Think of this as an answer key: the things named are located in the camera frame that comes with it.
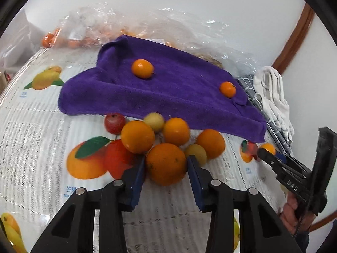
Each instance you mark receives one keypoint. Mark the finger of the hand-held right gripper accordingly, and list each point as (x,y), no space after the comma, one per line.
(281,158)
(266,155)

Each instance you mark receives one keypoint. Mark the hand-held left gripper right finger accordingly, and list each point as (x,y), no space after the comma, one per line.
(194,184)

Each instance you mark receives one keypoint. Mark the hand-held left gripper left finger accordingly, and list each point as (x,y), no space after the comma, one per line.
(137,187)

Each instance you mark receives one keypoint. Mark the small mandarin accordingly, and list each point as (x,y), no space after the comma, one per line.
(268,148)
(228,89)

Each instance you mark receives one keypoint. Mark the yellow-green plum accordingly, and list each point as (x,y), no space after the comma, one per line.
(154,121)
(197,152)

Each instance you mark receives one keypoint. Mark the large orange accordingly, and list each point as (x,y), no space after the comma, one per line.
(166,164)

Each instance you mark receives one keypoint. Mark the medium orange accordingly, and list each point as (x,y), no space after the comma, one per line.
(175,131)
(137,136)
(211,143)

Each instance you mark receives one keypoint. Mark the small red apple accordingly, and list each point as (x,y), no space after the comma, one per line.
(114,123)

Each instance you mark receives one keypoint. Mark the person's right forearm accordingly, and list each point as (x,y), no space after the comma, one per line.
(302,242)

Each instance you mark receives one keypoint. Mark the person's right hand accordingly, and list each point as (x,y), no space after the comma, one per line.
(289,210)

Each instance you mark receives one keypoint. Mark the white cloth gloves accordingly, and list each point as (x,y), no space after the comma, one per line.
(273,97)

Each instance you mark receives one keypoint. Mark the grey checked cloth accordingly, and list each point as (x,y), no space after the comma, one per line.
(248,87)

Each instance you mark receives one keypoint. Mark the purple towel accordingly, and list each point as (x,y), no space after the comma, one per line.
(171,97)

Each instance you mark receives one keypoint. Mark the brown bagged snack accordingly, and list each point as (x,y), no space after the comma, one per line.
(212,60)

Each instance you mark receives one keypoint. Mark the oval mandarin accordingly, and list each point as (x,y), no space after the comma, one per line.
(142,68)

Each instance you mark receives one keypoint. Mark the crinkled clear plastic bag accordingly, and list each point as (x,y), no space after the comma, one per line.
(189,29)

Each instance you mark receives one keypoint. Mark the pile of bagged mandarins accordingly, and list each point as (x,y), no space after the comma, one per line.
(48,40)

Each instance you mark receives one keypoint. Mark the white plastic bag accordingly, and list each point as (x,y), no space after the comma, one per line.
(15,39)

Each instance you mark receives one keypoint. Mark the brown wooden door frame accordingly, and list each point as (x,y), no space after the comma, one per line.
(295,39)

